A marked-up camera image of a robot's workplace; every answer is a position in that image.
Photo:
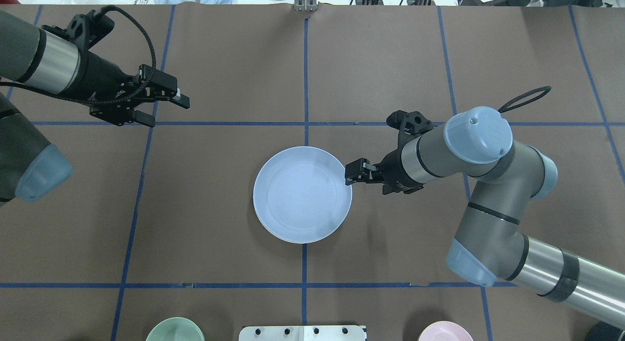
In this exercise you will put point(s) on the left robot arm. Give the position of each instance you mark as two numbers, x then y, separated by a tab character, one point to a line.
46	66

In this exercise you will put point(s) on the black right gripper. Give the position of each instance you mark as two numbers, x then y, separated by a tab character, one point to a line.
393	172

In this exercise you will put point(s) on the light blue plate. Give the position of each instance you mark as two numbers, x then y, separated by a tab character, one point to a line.
300	195

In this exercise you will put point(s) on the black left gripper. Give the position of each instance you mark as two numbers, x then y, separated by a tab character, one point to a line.
99	77

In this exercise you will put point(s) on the green bowl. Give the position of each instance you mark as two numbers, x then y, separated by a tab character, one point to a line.
176	329

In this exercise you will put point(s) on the dark blue bowl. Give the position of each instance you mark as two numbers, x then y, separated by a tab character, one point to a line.
605	332

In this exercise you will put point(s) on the pink bowl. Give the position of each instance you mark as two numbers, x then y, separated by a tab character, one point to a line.
444	331

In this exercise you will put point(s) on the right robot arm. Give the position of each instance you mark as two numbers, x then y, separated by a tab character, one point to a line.
488	244

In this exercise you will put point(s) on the aluminium frame post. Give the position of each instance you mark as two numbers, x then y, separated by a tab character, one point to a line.
305	5

